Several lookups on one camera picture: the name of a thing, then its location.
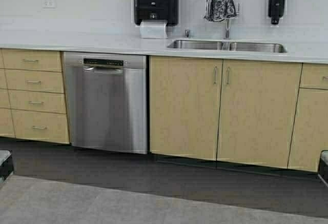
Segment white wall outlet plate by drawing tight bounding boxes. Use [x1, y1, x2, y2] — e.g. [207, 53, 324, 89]
[42, 0, 56, 9]

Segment white paper towel sheet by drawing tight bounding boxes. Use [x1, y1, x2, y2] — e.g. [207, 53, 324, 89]
[139, 20, 168, 39]

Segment small chrome counter button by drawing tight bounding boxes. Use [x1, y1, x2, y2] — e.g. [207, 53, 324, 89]
[185, 29, 190, 37]

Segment beige right sink cabinet door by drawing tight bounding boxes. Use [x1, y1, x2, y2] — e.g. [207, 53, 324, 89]
[217, 60, 302, 169]

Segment beige far right cabinet door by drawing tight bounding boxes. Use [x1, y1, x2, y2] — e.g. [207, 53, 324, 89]
[288, 88, 327, 172]

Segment robot base left corner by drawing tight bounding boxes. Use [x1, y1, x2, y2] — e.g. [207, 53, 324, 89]
[1, 150, 14, 183]

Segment robot base right corner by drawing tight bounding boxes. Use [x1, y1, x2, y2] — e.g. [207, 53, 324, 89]
[318, 150, 328, 186]

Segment chrome spring kitchen faucet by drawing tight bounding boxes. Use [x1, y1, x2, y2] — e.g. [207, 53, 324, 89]
[206, 0, 241, 40]

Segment stainless steel dishwasher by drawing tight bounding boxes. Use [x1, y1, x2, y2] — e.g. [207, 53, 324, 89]
[63, 51, 148, 154]

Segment beige sink cabinet door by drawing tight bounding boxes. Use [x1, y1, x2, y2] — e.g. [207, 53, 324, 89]
[150, 56, 223, 161]
[217, 60, 302, 169]

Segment beige top drawer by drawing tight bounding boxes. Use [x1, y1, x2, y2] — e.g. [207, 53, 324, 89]
[2, 49, 62, 72]

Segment beige far right drawer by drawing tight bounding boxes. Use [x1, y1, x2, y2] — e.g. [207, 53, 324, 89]
[300, 64, 328, 90]

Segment black white patterned cloth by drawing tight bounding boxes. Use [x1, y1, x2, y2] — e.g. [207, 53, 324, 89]
[204, 0, 237, 22]

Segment stainless double sink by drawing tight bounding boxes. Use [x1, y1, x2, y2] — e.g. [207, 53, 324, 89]
[168, 39, 287, 53]

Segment beige drawer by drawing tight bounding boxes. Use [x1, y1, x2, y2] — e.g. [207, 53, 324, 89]
[8, 90, 66, 114]
[300, 64, 328, 90]
[12, 110, 70, 144]
[2, 49, 62, 72]
[5, 69, 65, 93]

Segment grey floor rug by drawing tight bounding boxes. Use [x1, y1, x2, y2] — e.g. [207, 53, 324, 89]
[1, 175, 327, 223]

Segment black soap dispenser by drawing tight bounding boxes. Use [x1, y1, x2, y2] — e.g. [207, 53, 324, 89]
[268, 0, 285, 25]

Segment beige bottom drawer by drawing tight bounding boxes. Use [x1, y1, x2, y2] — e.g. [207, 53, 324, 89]
[12, 110, 70, 144]

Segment beige left sink cabinet door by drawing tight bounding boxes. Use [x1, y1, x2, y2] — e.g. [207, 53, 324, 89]
[150, 56, 223, 161]

